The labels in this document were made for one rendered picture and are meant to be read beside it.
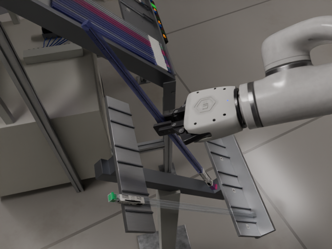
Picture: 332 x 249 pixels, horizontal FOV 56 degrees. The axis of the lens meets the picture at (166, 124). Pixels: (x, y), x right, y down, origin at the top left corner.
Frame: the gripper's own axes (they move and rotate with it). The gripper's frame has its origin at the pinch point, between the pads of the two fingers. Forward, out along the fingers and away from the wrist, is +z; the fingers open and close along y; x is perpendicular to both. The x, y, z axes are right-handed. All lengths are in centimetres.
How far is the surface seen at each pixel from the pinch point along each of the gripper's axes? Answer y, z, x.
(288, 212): -41, -10, 123
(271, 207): -43, -2, 120
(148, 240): -17, 55, 94
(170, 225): -3, 22, 50
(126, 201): 13.9, 8.6, 4.3
